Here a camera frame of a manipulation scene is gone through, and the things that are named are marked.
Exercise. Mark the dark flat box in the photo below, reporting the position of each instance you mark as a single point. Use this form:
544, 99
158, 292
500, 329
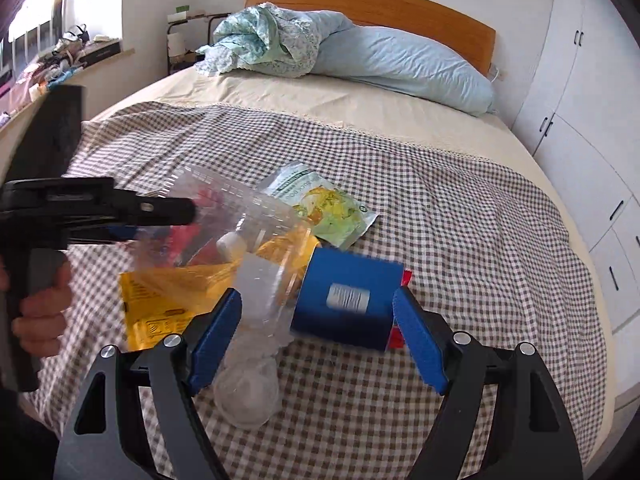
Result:
102, 52

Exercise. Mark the small white bottle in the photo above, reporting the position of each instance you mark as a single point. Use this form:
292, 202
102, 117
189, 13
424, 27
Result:
231, 246

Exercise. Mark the person's left hand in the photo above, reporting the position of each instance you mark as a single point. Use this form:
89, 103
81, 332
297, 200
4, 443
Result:
40, 310

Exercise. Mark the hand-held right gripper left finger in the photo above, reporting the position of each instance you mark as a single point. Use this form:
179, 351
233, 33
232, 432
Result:
215, 340

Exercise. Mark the crumpled floral quilt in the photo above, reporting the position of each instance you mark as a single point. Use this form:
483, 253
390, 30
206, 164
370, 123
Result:
260, 40

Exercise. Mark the beige bed sheet mattress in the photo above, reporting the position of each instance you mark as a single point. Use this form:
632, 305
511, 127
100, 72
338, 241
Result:
300, 95

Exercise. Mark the red snack wrapper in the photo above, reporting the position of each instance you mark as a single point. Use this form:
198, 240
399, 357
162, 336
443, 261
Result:
187, 240

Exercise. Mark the yellow snack packet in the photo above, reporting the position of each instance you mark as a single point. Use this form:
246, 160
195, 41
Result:
165, 300

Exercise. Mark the pile of windowsill clutter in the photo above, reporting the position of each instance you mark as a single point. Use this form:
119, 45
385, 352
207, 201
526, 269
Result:
60, 55

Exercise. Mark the white cylinder container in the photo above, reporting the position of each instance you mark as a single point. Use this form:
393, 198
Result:
176, 43

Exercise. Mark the black metal bedside table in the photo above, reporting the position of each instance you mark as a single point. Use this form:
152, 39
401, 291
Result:
192, 19

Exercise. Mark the clear plastic cup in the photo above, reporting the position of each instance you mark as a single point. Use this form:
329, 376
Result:
245, 395

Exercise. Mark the person's black trousers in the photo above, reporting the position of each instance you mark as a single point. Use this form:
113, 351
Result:
20, 440

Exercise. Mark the green and yellow packet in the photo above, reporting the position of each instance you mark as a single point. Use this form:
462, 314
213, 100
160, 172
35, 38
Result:
330, 215

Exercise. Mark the checkered blanket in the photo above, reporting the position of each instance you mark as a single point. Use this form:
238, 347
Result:
475, 210

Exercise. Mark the green and white box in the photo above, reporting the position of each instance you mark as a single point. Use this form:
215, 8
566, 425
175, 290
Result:
179, 9

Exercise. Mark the wooden bed frame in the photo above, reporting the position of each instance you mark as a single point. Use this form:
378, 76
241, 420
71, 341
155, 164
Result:
400, 10

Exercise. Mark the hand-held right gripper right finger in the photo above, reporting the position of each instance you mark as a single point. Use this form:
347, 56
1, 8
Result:
420, 340

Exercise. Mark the light blue pillow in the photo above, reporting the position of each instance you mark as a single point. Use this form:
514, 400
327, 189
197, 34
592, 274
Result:
400, 60

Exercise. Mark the white wardrobe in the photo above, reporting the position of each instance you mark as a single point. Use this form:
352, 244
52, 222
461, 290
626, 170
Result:
575, 110

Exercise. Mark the blue box with white label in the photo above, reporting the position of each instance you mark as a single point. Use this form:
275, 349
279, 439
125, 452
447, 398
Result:
320, 310

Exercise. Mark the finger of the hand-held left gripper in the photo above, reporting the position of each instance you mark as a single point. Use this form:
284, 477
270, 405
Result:
122, 232
160, 210

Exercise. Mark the small red wrapper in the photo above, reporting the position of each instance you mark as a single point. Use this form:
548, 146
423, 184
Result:
406, 277

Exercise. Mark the clear plastic bag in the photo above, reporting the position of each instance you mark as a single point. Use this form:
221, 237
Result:
250, 210

